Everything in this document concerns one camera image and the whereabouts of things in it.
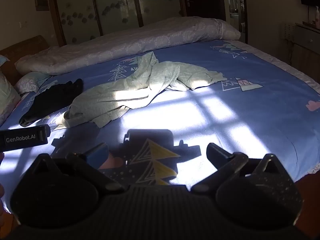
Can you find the wardrobe with patterned glass doors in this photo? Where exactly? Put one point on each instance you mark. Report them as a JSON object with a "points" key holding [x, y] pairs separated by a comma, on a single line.
{"points": [[117, 7]]}

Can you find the light green pants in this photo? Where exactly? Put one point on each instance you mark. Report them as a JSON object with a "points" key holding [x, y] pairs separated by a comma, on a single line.
{"points": [[112, 97]]}

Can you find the pink lotion bottle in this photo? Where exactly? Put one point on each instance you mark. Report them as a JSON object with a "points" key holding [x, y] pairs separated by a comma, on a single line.
{"points": [[317, 17]]}

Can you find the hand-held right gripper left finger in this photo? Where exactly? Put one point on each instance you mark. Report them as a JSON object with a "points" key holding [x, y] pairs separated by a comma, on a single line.
{"points": [[97, 153]]}

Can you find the side cabinet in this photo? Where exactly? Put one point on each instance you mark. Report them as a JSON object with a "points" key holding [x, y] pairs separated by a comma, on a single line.
{"points": [[307, 45]]}

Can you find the blue printed bed sheet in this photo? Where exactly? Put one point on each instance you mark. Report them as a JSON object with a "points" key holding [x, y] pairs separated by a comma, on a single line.
{"points": [[250, 117]]}

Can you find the white rolled quilt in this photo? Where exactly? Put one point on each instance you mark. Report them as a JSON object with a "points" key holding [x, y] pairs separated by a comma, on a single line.
{"points": [[140, 42]]}

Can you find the wall electrical panel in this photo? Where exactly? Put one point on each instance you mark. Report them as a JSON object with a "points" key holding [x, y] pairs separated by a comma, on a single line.
{"points": [[41, 2]]}

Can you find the black garment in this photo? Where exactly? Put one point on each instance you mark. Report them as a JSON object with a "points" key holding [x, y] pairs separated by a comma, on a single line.
{"points": [[50, 100]]}

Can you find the dark wooden door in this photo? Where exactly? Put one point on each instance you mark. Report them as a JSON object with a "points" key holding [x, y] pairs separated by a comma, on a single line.
{"points": [[202, 5]]}

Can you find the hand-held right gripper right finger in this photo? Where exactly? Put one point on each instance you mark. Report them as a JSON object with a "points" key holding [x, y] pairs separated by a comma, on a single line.
{"points": [[214, 150]]}

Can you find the white floral pillow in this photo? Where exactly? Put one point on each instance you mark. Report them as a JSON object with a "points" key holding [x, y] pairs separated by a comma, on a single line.
{"points": [[28, 82]]}

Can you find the white slatted wall box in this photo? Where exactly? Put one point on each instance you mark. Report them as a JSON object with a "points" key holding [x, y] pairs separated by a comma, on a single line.
{"points": [[288, 31]]}

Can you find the wooden headboard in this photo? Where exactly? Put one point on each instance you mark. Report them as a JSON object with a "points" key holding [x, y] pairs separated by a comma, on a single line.
{"points": [[22, 47]]}

